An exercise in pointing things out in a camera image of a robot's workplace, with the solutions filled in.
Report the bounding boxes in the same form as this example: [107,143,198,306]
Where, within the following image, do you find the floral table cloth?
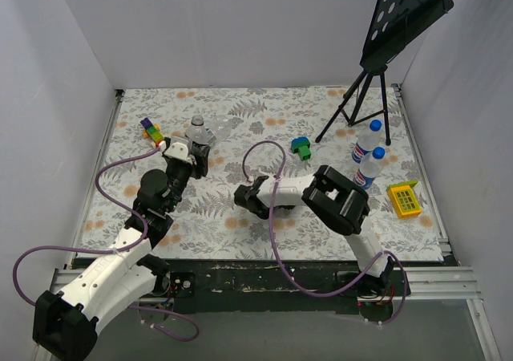
[75,87,446,262]

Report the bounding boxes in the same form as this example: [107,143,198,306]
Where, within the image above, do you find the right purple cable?
[242,140,413,326]

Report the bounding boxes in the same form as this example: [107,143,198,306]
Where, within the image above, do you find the green blue toy bricks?
[291,136,311,161]

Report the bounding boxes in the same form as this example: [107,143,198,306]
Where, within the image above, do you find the clear lying bottle silver label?
[208,116,238,143]

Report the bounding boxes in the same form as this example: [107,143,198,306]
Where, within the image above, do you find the blue label bottle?
[353,151,385,189]

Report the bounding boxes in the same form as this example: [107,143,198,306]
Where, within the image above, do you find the yellow green toy brick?
[386,180,422,219]

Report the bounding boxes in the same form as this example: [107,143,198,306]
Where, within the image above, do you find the blue bottle cap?
[372,147,386,160]
[370,120,382,132]

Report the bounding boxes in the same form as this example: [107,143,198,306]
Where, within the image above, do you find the multicolour toy brick stack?
[140,118,166,150]

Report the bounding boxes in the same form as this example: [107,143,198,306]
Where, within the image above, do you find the Pepsi plastic bottle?
[352,126,382,164]

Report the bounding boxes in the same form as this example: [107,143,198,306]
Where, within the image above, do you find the clear bottle black label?
[185,115,216,147]

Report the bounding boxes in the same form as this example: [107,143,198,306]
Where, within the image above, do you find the black base beam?
[129,260,464,320]

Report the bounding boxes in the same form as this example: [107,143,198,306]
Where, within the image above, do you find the black music stand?
[315,0,454,145]

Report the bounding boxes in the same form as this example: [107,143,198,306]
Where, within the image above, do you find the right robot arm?
[234,165,393,295]

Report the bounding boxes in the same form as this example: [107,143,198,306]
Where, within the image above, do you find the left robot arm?
[32,137,208,360]

